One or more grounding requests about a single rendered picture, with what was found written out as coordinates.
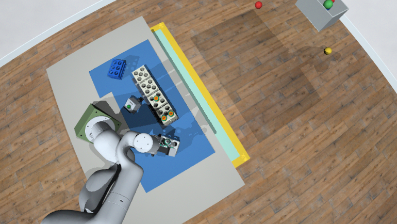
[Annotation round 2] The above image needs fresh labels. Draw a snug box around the blue flat mat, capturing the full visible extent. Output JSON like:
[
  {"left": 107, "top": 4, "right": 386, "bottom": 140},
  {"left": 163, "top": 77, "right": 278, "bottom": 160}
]
[{"left": 89, "top": 39, "right": 215, "bottom": 193}]

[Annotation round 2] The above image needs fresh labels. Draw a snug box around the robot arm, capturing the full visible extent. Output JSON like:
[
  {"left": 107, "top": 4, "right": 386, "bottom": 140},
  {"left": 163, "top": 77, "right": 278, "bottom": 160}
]
[{"left": 40, "top": 116, "right": 176, "bottom": 224}]

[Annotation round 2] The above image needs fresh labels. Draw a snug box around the blue tube rack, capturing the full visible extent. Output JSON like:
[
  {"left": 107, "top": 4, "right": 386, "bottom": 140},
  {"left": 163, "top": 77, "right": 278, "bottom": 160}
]
[{"left": 108, "top": 59, "right": 126, "bottom": 80}]

